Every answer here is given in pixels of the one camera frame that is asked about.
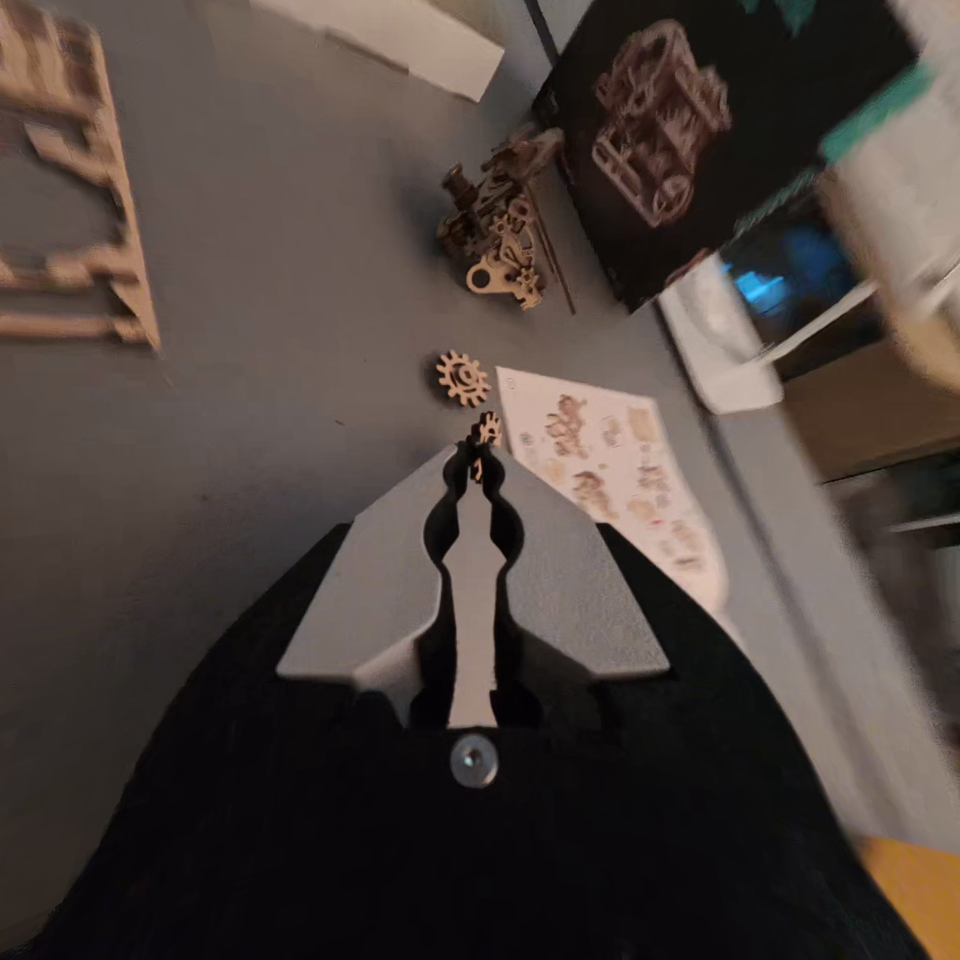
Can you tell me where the laser-cut wooden parts sheet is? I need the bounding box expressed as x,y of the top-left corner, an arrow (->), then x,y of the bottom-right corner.
0,0 -> 162,352

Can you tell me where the small wooden model assembly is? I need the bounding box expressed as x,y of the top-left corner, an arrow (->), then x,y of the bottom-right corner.
436,126 -> 579,316

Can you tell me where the illustrated instruction booklet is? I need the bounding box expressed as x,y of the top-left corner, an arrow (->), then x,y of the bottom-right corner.
495,366 -> 732,609

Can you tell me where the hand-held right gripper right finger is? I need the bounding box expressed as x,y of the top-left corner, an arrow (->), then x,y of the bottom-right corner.
483,444 -> 672,682

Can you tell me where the black model kit box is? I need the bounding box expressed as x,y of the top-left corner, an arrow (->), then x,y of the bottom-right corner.
531,0 -> 924,315

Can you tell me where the tiny wooden gear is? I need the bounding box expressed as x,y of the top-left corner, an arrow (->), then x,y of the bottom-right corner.
468,410 -> 504,483

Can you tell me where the white box with rings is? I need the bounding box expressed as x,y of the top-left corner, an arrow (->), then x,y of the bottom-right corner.
251,0 -> 505,104

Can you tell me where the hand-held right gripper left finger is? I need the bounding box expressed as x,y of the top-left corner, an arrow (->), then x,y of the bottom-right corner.
275,442 -> 462,691

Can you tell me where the small loose wooden gear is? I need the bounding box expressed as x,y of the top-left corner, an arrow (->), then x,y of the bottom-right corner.
435,350 -> 492,410

